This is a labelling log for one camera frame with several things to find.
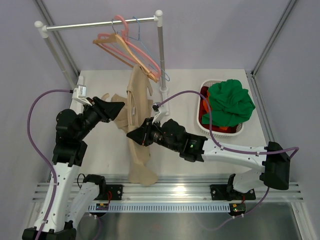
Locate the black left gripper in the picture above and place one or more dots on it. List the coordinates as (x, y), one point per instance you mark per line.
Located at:
(107, 111)

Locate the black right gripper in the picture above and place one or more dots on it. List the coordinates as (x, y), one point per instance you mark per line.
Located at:
(142, 135)

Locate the beige t shirt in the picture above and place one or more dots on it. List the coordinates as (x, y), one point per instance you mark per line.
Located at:
(137, 108)

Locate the beige wooden hanger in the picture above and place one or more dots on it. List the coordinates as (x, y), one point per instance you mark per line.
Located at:
(105, 96)

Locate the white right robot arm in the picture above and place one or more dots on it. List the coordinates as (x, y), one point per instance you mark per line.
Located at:
(268, 165)

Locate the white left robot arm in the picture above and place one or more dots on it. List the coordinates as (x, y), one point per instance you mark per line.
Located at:
(59, 218)

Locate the orange wooden hanger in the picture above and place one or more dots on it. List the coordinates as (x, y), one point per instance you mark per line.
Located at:
(119, 46)

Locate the orange cloth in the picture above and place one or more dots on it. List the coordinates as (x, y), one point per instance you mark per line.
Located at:
(204, 119)

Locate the dark red cloth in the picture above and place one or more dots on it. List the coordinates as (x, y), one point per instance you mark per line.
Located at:
(203, 110)

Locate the white laundry basket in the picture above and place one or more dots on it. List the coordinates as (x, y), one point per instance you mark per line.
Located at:
(240, 126)

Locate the green cloth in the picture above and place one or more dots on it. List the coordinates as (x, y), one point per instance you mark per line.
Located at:
(229, 96)

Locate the silver clothes rack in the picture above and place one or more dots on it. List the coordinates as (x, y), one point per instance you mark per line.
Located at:
(44, 33)

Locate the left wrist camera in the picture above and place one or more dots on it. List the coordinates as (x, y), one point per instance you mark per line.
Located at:
(79, 95)

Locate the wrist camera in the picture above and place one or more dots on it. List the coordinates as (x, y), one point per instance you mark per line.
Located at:
(79, 95)
(160, 111)

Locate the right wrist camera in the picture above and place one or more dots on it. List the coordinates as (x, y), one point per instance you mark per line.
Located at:
(160, 111)

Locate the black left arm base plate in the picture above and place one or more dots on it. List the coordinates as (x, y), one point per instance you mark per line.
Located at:
(111, 192)

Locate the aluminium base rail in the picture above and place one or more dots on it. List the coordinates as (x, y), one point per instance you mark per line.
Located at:
(177, 189)

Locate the blue wire hanger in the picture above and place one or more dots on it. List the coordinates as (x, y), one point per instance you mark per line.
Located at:
(149, 47)

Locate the white slotted cable duct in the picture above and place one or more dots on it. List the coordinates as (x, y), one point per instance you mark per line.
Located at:
(160, 208)

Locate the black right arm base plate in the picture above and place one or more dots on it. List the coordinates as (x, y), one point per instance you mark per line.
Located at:
(223, 192)

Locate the aluminium frame post left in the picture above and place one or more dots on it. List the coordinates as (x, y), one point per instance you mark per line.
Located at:
(48, 20)

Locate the aluminium frame post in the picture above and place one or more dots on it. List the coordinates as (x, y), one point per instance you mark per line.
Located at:
(48, 20)
(274, 36)

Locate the aluminium frame post right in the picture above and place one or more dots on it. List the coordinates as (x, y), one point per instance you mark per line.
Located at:
(274, 36)

